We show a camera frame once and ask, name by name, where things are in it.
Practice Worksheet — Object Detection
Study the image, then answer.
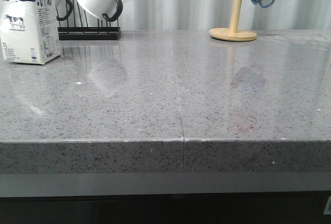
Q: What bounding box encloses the wooden mug tree stand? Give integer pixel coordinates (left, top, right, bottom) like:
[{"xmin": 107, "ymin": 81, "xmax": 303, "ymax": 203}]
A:
[{"xmin": 209, "ymin": 0, "xmax": 257, "ymax": 42}]

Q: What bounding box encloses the white blue milk carton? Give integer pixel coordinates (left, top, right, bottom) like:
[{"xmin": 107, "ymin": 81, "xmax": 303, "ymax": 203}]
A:
[{"xmin": 1, "ymin": 0, "xmax": 61, "ymax": 65}]

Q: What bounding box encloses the black wire mug rack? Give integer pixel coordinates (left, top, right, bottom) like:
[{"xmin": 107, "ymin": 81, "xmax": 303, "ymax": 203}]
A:
[{"xmin": 56, "ymin": 0, "xmax": 121, "ymax": 40}]

